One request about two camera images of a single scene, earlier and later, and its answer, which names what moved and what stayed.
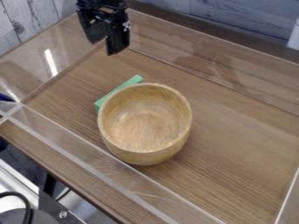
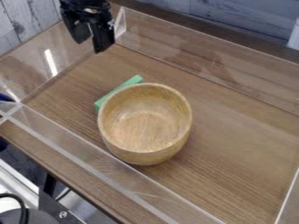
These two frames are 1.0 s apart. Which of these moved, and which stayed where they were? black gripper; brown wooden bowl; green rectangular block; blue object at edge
Moved: black gripper
Stayed: green rectangular block; brown wooden bowl; blue object at edge
